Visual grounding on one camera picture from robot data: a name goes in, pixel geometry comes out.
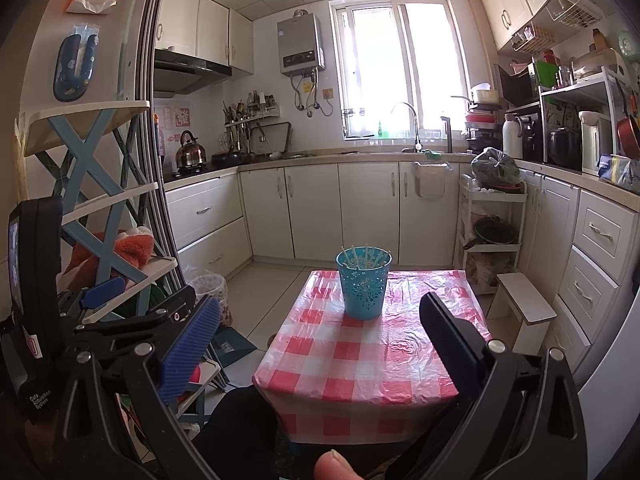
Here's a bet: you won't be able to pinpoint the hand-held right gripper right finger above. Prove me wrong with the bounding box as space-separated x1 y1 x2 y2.
385 291 588 480

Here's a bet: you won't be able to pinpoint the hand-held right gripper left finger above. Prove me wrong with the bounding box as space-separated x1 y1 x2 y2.
52 296 222 480

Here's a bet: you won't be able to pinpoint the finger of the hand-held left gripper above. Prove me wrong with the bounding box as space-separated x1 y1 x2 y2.
74 285 198 357
56 276 127 322

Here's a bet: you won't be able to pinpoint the blue perforated plastic basket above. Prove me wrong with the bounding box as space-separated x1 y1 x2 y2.
335 249 393 321

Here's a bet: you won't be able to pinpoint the bunch of pale chopsticks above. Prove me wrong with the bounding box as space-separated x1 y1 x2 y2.
340 244 392 270

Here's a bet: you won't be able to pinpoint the person's right hand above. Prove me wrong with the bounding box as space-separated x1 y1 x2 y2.
313 450 366 480

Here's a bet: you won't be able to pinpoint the dark blue dustpan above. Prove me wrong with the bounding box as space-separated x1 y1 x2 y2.
210 327 258 368

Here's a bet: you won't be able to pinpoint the orange white cloth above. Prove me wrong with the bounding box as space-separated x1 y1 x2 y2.
67 227 156 281

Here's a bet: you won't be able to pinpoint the waste bin with clear bag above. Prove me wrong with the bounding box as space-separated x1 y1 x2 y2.
185 272 233 331

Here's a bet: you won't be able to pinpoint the clear plastic bag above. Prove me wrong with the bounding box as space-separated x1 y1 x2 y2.
470 252 513 293

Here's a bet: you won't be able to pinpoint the white wooden stool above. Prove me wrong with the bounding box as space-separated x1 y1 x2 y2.
487 272 557 356

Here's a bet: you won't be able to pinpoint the red white checkered tablecloth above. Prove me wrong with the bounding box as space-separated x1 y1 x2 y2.
251 269 493 446

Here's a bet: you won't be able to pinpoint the person's black trousers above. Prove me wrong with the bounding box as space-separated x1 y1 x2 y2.
192 385 401 480

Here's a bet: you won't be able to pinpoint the blue cream folding shelf rack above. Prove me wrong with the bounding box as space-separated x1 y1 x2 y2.
17 99 221 426

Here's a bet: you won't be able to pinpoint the black pan with glass lid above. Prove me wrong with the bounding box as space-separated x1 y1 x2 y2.
462 215 518 251

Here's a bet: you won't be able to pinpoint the cream stove base cabinet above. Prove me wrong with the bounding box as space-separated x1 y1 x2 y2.
162 167 253 281

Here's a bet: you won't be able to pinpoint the black gas stove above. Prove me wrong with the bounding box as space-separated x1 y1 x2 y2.
167 162 211 181

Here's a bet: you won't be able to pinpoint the white shelf trolley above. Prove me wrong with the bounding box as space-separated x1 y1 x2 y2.
457 172 528 296

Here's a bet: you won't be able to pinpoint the cream hanging waste bin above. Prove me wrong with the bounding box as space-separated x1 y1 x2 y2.
412 161 447 201

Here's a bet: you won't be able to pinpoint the steel kettle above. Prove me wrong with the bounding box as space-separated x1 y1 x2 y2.
175 130 207 168

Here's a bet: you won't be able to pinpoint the white appliance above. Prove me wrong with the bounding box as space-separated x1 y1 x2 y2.
575 310 640 480

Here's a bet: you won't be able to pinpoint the cream microwave base cabinet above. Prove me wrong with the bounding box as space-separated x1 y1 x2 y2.
515 157 640 386

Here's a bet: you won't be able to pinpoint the bagged green vegetables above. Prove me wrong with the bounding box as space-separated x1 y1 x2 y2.
471 147 522 191

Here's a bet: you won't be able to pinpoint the black frying pan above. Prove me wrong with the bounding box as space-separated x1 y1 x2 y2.
210 146 246 168

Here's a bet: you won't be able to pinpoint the cream sink base cabinet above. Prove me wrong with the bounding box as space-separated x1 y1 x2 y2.
237 152 473 261

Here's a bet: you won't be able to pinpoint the white thermos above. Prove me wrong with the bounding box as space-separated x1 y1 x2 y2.
501 113 524 161

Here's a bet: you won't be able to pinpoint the grey metal tray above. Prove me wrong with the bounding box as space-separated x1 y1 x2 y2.
248 121 292 157

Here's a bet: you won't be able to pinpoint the stack of pots and bowls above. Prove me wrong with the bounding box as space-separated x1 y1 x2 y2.
450 82 503 153

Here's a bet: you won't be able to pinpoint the chrome curved faucet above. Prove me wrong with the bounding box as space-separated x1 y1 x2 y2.
390 101 423 153

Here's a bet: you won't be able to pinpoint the black cooking pot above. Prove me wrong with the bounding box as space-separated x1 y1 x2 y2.
547 127 583 167

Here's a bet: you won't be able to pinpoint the black range hood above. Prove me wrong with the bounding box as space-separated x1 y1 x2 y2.
152 49 233 97

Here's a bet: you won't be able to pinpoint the blue wrapped packet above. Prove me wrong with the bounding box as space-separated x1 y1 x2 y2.
597 152 640 191

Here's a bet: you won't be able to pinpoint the white electric thermo pot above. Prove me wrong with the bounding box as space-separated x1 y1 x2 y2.
579 110 615 177

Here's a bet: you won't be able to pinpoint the black microwave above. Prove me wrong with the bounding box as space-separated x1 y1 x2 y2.
500 62 541 107

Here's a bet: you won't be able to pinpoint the red frying pan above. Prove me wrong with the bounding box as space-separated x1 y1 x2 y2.
616 115 640 161

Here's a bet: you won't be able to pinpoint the white countertop storage rack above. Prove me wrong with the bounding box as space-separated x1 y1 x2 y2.
537 47 640 171

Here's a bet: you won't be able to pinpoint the green box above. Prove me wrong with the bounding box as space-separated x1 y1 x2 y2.
532 61 561 88

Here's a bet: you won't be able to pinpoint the white framed window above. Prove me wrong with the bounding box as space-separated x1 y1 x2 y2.
328 0 473 141

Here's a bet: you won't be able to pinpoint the grey gas water heater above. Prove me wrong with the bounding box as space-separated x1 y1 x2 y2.
276 9 327 78

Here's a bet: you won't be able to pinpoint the pink wall stickers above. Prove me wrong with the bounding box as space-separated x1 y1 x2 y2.
154 105 193 158

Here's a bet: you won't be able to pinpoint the wall utensil rack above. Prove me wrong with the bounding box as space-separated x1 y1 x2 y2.
221 90 281 153

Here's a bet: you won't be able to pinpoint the water heater hoses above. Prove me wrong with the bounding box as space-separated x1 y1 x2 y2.
292 72 335 118

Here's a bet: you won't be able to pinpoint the cream wall cabinets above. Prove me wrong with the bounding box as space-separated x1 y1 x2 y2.
152 0 256 78
477 0 586 53

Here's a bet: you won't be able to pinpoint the white wire basket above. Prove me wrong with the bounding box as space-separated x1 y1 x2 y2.
544 0 603 32
511 22 557 54

